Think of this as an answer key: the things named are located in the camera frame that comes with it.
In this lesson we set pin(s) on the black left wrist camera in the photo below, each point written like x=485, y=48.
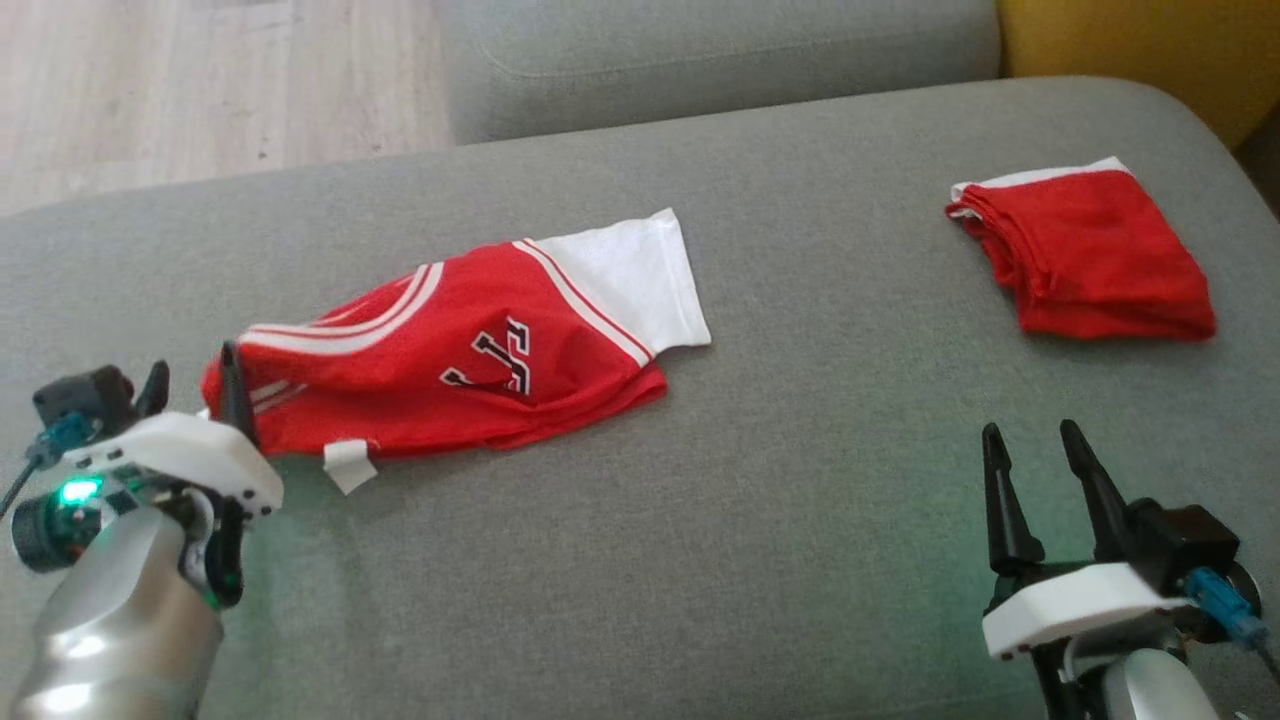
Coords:
x=85, y=395

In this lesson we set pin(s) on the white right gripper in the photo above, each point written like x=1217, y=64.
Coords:
x=1070, y=605

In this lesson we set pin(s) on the red shorts white trim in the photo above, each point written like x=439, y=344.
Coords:
x=1090, y=250

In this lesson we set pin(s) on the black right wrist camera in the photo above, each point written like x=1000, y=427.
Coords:
x=1190, y=540

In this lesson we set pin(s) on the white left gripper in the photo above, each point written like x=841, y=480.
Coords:
x=190, y=455

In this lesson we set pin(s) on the small grey sofa cushion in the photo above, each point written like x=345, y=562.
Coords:
x=720, y=60

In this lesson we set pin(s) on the yellow fabric furniture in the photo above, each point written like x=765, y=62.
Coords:
x=1150, y=50

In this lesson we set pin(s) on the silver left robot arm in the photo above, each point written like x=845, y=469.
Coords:
x=120, y=620

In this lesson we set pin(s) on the large grey sofa seat cushion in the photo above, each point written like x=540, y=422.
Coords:
x=800, y=450

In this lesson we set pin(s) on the red white basketball jersey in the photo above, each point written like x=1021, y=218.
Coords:
x=400, y=370

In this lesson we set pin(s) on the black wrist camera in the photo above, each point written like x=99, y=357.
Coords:
x=85, y=395
x=1190, y=540

